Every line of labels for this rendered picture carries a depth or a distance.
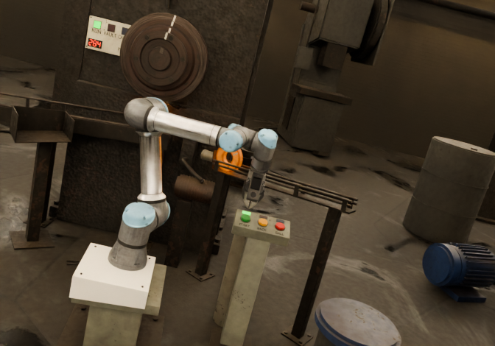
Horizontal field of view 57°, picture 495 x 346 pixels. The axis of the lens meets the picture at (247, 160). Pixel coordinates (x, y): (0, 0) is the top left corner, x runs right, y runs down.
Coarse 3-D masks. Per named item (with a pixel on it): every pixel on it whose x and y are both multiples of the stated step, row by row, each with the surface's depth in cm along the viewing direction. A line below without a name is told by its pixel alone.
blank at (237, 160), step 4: (220, 148) 244; (220, 152) 245; (224, 152) 243; (232, 152) 240; (236, 152) 238; (240, 152) 239; (220, 156) 245; (224, 156) 245; (236, 156) 239; (240, 156) 238; (224, 160) 244; (232, 160) 240; (236, 160) 239; (240, 160) 239; (220, 164) 245; (224, 164) 244; (236, 164) 239; (240, 164) 240; (220, 168) 245; (224, 168) 244; (232, 168) 241; (236, 168) 240
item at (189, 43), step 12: (144, 24) 242; (156, 24) 242; (168, 24) 242; (132, 36) 244; (180, 36) 241; (192, 36) 244; (132, 48) 243; (192, 48) 244; (132, 60) 245; (192, 60) 244; (132, 72) 248; (192, 72) 247; (144, 84) 248; (180, 84) 247
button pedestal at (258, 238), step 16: (240, 224) 191; (256, 224) 193; (272, 224) 195; (288, 224) 197; (256, 240) 192; (272, 240) 191; (288, 240) 190; (256, 256) 194; (240, 272) 196; (256, 272) 196; (240, 288) 198; (256, 288) 198; (240, 304) 200; (240, 320) 202; (224, 336) 204; (240, 336) 204
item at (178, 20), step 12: (132, 24) 244; (180, 24) 243; (120, 48) 247; (204, 48) 246; (120, 60) 249; (204, 60) 247; (204, 72) 249; (132, 84) 252; (192, 84) 251; (144, 96) 253; (156, 96) 253; (168, 96) 253; (180, 96) 252
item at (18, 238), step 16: (16, 112) 224; (32, 112) 241; (48, 112) 245; (64, 112) 250; (16, 128) 221; (32, 128) 244; (48, 128) 248; (64, 128) 249; (48, 144) 238; (48, 160) 241; (32, 192) 243; (32, 208) 245; (32, 224) 248; (16, 240) 248; (32, 240) 251; (48, 240) 255
